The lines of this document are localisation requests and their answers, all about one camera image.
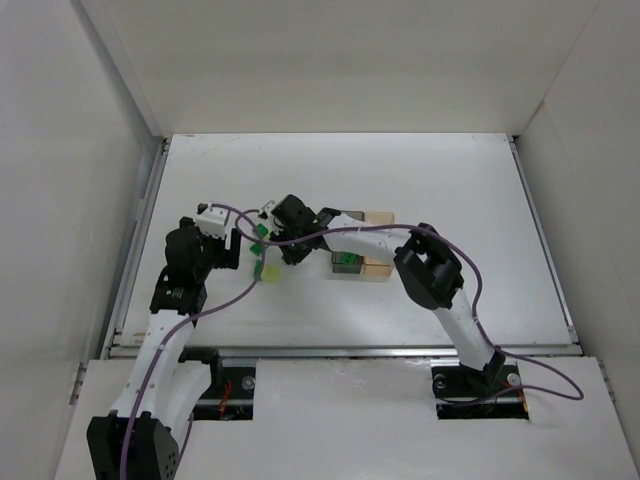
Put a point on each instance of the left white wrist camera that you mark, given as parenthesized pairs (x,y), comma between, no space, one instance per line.
(212,221)

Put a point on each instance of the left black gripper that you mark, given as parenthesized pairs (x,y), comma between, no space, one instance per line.
(234,248)

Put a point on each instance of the grey transparent container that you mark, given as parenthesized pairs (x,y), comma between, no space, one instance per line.
(339,268)

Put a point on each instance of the orange transparent container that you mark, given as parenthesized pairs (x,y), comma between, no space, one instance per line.
(377,263)

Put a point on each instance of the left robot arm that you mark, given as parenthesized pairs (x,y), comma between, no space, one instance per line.
(144,434)

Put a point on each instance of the dark green 2x4 lego brick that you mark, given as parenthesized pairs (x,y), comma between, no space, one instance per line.
(349,258)

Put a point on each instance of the light green curved lego brick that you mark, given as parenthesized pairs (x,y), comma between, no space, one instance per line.
(270,274)

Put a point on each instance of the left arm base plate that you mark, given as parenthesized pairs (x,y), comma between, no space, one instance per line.
(230,397)

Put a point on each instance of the dark green lego piece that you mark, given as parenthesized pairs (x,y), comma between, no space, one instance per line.
(256,249)

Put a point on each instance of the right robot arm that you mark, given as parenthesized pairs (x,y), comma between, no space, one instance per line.
(430,272)

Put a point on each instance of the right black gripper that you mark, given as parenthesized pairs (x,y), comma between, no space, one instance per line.
(282,236)

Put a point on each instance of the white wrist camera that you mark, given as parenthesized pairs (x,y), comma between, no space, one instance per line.
(265,213)
(212,221)

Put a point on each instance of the dark green square lego brick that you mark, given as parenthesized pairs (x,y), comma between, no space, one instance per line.
(262,231)

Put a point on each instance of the aluminium rail front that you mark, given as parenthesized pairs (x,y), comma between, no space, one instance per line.
(570,350)

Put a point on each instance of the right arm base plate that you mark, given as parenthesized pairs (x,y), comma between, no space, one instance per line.
(461,396)

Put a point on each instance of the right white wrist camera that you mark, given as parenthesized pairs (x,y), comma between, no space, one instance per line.
(265,213)

